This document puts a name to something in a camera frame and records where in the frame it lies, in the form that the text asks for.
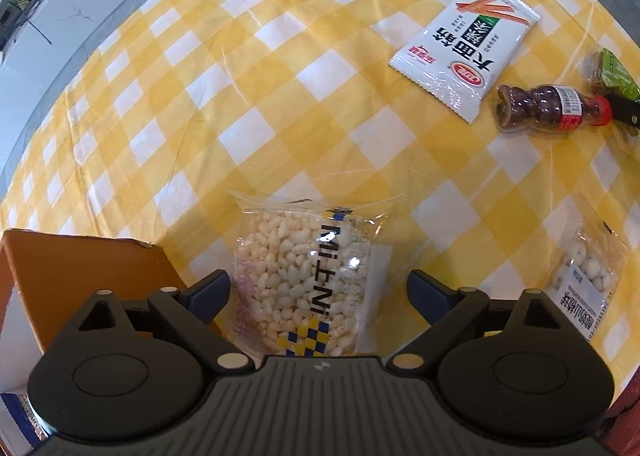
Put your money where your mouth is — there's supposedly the green snack packet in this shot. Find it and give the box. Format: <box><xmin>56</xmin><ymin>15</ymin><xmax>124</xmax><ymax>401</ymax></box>
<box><xmin>584</xmin><ymin>48</ymin><xmax>640</xmax><ymax>102</ymax></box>

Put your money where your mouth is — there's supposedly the chocolate balls bottle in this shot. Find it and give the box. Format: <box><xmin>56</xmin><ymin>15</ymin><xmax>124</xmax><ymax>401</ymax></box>
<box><xmin>495</xmin><ymin>84</ymin><xmax>613</xmax><ymax>133</ymax></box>

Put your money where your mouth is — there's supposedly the white candy balls bag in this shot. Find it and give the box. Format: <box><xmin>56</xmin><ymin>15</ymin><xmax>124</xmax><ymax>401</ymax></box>
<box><xmin>544</xmin><ymin>219</ymin><xmax>629</xmax><ymax>341</ymax></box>

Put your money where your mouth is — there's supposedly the orange cardboard box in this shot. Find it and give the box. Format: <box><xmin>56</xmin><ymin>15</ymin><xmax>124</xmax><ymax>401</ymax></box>
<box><xmin>0</xmin><ymin>228</ymin><xmax>237</xmax><ymax>394</ymax></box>

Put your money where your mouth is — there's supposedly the white orange snack packet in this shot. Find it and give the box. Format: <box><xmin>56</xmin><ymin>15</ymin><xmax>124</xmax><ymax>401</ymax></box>
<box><xmin>390</xmin><ymin>0</ymin><xmax>540</xmax><ymax>124</ymax></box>

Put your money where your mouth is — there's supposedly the puffed rice snack bag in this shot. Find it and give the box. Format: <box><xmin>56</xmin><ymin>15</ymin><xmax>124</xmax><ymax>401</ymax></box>
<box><xmin>222</xmin><ymin>193</ymin><xmax>399</xmax><ymax>358</ymax></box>

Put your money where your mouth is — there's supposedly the yellow checkered tablecloth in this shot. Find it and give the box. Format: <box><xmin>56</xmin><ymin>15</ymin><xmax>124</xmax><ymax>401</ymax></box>
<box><xmin>1</xmin><ymin>0</ymin><xmax>639</xmax><ymax>354</ymax></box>

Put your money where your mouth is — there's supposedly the white marble tv cabinet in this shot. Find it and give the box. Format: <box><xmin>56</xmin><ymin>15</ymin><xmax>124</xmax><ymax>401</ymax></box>
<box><xmin>1</xmin><ymin>0</ymin><xmax>147</xmax><ymax>190</ymax></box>

